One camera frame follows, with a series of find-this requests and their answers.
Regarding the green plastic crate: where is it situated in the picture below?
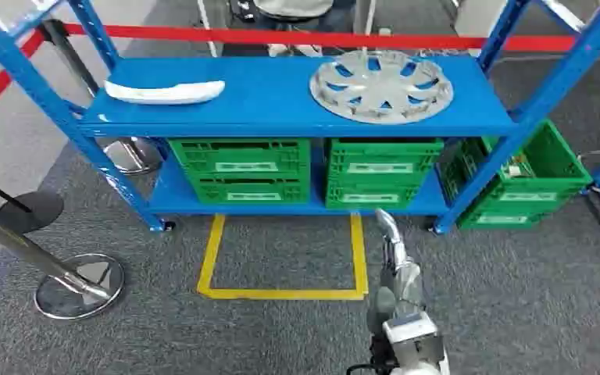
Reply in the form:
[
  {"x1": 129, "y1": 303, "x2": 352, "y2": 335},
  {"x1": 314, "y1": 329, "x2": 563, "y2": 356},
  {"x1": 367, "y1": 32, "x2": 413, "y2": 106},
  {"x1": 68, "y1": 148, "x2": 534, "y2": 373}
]
[
  {"x1": 457, "y1": 191, "x2": 573, "y2": 232},
  {"x1": 436, "y1": 119, "x2": 594, "y2": 204},
  {"x1": 167, "y1": 137, "x2": 312, "y2": 180},
  {"x1": 186, "y1": 173, "x2": 312, "y2": 205},
  {"x1": 324, "y1": 178, "x2": 427, "y2": 211},
  {"x1": 326, "y1": 137, "x2": 445, "y2": 183}
]

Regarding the black barrier stanchion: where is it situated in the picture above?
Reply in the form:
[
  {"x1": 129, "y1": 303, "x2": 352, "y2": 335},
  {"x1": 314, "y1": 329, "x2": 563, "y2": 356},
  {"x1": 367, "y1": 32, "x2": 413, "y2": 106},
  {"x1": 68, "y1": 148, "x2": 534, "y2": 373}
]
[{"x1": 0, "y1": 169, "x2": 66, "y2": 235}]

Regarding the white curved plastic trim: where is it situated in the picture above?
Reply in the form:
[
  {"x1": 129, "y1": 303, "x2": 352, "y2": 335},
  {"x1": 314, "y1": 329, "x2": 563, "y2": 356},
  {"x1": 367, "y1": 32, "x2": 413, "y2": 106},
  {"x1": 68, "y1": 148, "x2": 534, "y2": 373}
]
[{"x1": 104, "y1": 79, "x2": 227, "y2": 106}]

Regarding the chrome barrier stanchion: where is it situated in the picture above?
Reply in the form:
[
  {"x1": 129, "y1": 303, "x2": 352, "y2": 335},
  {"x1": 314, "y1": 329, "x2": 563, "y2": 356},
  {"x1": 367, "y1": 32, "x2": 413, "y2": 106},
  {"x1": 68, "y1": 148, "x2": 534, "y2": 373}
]
[
  {"x1": 0, "y1": 203, "x2": 126, "y2": 321},
  {"x1": 38, "y1": 20, "x2": 164, "y2": 176}
]

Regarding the white metal table leg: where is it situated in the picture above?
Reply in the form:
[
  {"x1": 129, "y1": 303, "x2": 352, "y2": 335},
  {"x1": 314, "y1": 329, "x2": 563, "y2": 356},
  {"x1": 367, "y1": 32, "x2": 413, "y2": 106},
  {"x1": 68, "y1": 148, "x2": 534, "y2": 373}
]
[
  {"x1": 196, "y1": 0, "x2": 220, "y2": 57},
  {"x1": 353, "y1": 0, "x2": 379, "y2": 38}
]

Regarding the yellow floor tape outline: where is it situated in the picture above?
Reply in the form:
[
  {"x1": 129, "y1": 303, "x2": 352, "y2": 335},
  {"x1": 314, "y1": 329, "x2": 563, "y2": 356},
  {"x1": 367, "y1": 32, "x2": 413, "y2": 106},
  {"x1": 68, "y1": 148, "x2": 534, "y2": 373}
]
[{"x1": 197, "y1": 212, "x2": 370, "y2": 302}]

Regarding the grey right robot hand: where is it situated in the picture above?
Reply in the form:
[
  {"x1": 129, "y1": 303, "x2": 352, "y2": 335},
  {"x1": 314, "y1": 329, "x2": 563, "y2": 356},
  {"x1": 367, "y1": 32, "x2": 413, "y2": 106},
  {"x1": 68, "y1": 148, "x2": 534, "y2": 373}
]
[{"x1": 367, "y1": 209, "x2": 427, "y2": 338}]

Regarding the silver plastic hubcap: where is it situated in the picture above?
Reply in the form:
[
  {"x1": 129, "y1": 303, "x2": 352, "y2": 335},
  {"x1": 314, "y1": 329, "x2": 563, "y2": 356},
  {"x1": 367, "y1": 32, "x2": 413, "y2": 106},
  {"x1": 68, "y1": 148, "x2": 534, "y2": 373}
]
[{"x1": 309, "y1": 49, "x2": 455, "y2": 126}]

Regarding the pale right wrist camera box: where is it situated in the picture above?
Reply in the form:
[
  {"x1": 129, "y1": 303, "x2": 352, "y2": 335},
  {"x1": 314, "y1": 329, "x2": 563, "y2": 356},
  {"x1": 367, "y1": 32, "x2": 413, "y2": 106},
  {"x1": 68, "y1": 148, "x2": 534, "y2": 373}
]
[{"x1": 381, "y1": 311, "x2": 445, "y2": 366}]

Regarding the person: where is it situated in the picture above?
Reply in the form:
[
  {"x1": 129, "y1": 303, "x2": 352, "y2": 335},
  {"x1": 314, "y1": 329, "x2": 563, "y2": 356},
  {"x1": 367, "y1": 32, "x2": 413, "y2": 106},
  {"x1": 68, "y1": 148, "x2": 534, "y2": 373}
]
[{"x1": 222, "y1": 0, "x2": 358, "y2": 58}]

